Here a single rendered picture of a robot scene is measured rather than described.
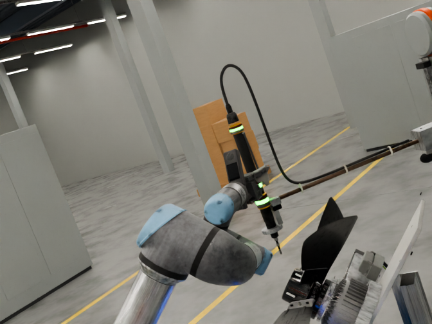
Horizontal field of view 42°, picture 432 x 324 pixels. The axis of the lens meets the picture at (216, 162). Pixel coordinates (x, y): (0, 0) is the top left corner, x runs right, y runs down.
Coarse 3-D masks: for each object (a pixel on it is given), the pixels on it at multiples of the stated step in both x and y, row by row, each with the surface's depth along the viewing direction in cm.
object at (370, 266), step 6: (366, 252) 217; (366, 258) 212; (372, 258) 214; (378, 258) 214; (360, 264) 213; (366, 264) 211; (372, 264) 209; (378, 264) 210; (360, 270) 212; (366, 270) 211; (372, 270) 209; (378, 270) 209; (366, 276) 211; (372, 276) 210
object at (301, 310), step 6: (282, 312) 188; (288, 312) 185; (294, 312) 183; (300, 312) 182; (306, 312) 180; (282, 318) 183; (288, 318) 181; (294, 318) 179; (300, 318) 177; (306, 318) 175
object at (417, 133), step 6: (426, 126) 193; (414, 132) 193; (420, 132) 189; (426, 132) 189; (414, 138) 194; (420, 138) 190; (426, 138) 190; (420, 144) 192; (426, 144) 190; (426, 150) 190
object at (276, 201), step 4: (276, 196) 185; (272, 200) 183; (276, 200) 183; (280, 200) 183; (272, 204) 184; (276, 204) 183; (280, 204) 183; (272, 208) 183; (276, 208) 183; (280, 208) 183; (272, 212) 186; (276, 212) 183; (276, 216) 184; (280, 216) 184; (276, 220) 184; (280, 220) 184; (276, 224) 185; (280, 224) 184; (264, 228) 186; (272, 228) 183; (276, 228) 182; (280, 228) 183; (264, 232) 183; (268, 232) 182; (272, 232) 182
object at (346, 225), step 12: (324, 228) 174; (336, 228) 178; (348, 228) 182; (312, 240) 175; (324, 240) 180; (336, 240) 183; (312, 252) 182; (324, 252) 185; (336, 252) 187; (312, 264) 187; (324, 264) 189
